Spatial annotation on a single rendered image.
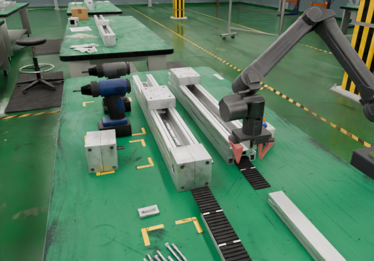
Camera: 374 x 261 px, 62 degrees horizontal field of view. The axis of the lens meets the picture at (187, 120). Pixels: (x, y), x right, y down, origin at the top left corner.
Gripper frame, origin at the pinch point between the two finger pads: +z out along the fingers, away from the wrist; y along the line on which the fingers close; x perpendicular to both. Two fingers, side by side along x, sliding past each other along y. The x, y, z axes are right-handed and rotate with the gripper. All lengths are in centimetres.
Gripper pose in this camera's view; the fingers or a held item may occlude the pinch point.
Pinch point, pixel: (249, 158)
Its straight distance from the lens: 98.2
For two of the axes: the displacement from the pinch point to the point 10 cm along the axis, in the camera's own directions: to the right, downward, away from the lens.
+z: 0.1, 9.1, 4.2
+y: -9.6, 1.3, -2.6
